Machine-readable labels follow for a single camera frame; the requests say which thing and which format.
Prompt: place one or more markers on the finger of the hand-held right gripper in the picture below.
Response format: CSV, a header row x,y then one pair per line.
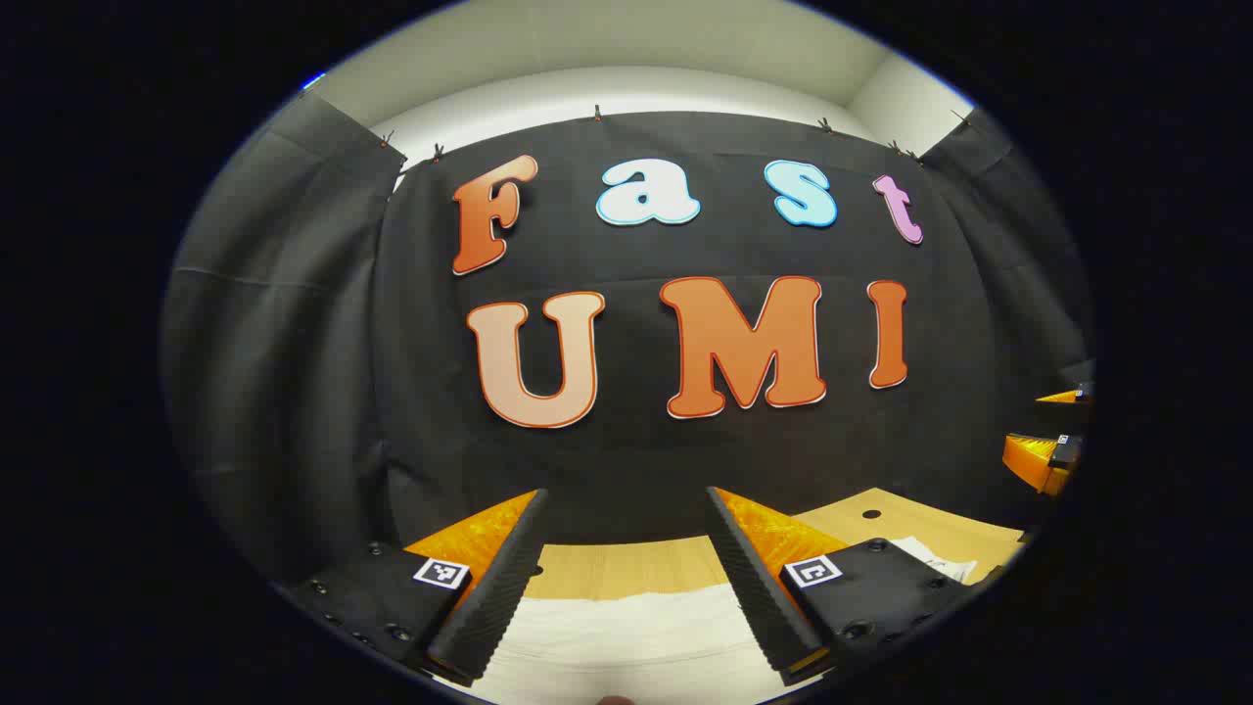
x,y
1069,396
1038,460

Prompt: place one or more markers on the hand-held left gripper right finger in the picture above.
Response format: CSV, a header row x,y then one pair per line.
x,y
759,597

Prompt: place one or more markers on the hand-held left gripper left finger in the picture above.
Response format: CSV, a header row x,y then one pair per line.
x,y
499,587

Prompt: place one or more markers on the white jeans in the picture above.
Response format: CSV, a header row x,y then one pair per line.
x,y
626,636

